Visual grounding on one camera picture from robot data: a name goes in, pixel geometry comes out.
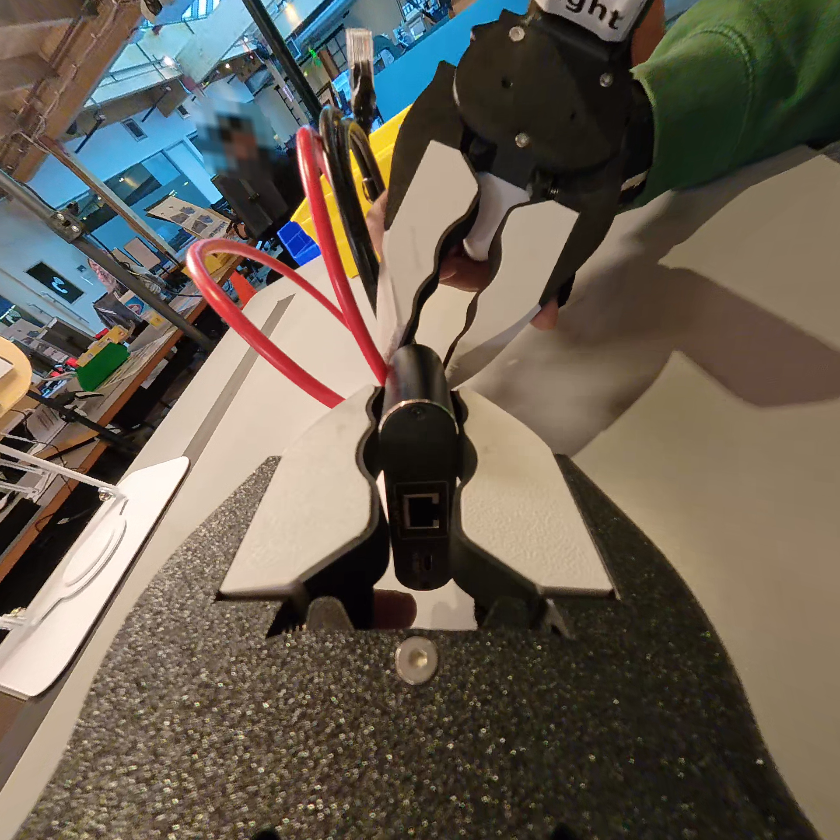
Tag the black ethernet adapter hub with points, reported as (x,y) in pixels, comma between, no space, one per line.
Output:
(420,446)

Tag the wooden work table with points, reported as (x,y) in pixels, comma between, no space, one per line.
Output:
(145,368)

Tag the yellow plastic bin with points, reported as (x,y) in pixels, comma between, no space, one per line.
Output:
(391,129)

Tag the person's right hand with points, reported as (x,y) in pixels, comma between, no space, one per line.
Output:
(469,271)

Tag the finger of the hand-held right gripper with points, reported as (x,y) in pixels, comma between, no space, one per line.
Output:
(420,210)
(532,263)

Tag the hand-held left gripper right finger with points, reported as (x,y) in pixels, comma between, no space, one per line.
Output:
(532,512)

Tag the instruction sheet on stand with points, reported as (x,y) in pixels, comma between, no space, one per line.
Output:
(92,565)

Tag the green box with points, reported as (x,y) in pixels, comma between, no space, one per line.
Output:
(103,368)

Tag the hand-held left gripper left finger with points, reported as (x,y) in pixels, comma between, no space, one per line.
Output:
(309,512)

